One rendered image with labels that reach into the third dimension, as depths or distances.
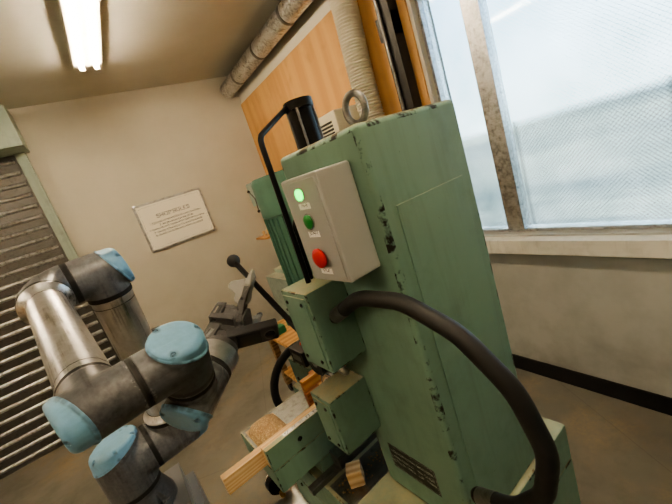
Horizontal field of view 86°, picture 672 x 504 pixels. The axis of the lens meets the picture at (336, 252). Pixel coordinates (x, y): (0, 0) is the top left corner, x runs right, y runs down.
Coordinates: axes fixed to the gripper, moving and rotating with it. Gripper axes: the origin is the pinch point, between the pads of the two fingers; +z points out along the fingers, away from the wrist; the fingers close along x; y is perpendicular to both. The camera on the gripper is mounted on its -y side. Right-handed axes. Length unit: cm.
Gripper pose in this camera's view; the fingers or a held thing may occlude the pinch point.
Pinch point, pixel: (259, 291)
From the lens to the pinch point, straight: 97.3
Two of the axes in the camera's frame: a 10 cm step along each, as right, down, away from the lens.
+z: 1.6, -5.7, 8.1
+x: 0.1, 8.2, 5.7
